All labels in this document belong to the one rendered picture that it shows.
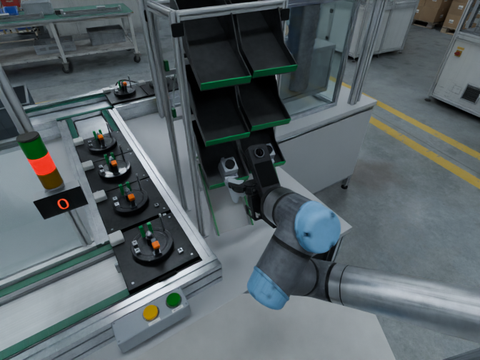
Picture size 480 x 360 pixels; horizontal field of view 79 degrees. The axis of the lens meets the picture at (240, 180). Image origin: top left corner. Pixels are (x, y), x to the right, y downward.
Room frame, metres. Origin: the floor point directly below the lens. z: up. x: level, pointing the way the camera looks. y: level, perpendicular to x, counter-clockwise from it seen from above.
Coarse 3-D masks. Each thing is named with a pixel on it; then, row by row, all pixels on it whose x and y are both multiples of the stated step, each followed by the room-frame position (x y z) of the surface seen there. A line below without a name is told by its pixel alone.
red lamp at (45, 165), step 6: (48, 156) 0.62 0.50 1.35; (30, 162) 0.60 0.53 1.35; (36, 162) 0.59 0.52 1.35; (42, 162) 0.60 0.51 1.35; (48, 162) 0.61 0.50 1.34; (36, 168) 0.59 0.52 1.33; (42, 168) 0.60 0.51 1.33; (48, 168) 0.60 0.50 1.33; (54, 168) 0.62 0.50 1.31; (42, 174) 0.59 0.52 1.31
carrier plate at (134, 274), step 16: (144, 224) 0.72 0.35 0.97; (160, 224) 0.72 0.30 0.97; (176, 224) 0.72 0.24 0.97; (128, 240) 0.65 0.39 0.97; (176, 240) 0.65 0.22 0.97; (128, 256) 0.58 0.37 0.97; (176, 256) 0.58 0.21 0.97; (192, 256) 0.58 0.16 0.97; (128, 272) 0.52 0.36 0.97; (144, 272) 0.52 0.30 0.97; (160, 272) 0.52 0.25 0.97; (128, 288) 0.47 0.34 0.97
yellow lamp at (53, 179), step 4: (56, 168) 0.63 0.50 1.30; (52, 172) 0.61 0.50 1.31; (56, 172) 0.62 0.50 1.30; (40, 176) 0.59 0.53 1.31; (44, 176) 0.59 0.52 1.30; (48, 176) 0.60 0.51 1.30; (52, 176) 0.60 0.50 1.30; (56, 176) 0.61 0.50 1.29; (60, 176) 0.63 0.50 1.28; (40, 180) 0.60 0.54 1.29; (44, 180) 0.59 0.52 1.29; (48, 180) 0.60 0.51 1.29; (52, 180) 0.60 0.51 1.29; (56, 180) 0.61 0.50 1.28; (60, 180) 0.62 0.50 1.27; (44, 184) 0.59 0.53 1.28; (48, 184) 0.59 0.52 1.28; (52, 184) 0.60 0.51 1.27; (56, 184) 0.60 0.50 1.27; (60, 184) 0.61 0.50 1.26; (44, 188) 0.60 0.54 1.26; (48, 188) 0.59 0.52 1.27; (52, 188) 0.60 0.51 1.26
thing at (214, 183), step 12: (204, 144) 0.82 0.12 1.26; (216, 144) 0.83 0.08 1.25; (228, 144) 0.83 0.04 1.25; (204, 156) 0.78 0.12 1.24; (216, 156) 0.78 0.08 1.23; (228, 156) 0.79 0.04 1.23; (240, 156) 0.78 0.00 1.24; (204, 168) 0.74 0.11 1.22; (216, 168) 0.74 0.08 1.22; (240, 168) 0.76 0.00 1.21; (216, 180) 0.70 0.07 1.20
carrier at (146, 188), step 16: (96, 192) 0.88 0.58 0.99; (112, 192) 0.90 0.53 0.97; (128, 192) 0.83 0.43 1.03; (144, 192) 0.88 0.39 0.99; (112, 208) 0.81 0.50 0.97; (128, 208) 0.79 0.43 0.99; (144, 208) 0.80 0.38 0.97; (160, 208) 0.81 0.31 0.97; (112, 224) 0.72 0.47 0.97; (128, 224) 0.72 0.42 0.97
